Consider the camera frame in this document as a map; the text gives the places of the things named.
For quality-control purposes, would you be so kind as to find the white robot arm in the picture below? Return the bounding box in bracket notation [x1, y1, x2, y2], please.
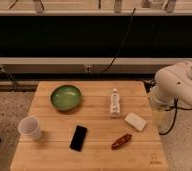
[149, 61, 192, 109]

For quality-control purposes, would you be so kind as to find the white plastic bottle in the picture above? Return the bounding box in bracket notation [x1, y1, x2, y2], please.
[110, 88, 121, 118]

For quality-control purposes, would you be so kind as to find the white soap bar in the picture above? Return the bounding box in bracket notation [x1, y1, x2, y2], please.
[125, 113, 147, 131]

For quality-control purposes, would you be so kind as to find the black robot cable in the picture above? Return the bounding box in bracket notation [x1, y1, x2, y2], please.
[158, 97, 192, 136]

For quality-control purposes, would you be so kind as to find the black hanging cable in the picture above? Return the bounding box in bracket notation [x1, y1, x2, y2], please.
[100, 7, 137, 75]

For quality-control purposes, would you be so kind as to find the green ceramic bowl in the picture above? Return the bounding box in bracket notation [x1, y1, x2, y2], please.
[50, 85, 82, 111]

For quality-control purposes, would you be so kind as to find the grey metal rail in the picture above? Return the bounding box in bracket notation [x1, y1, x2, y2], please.
[0, 57, 192, 74]

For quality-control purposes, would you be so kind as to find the black smartphone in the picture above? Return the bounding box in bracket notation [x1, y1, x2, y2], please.
[70, 125, 87, 151]

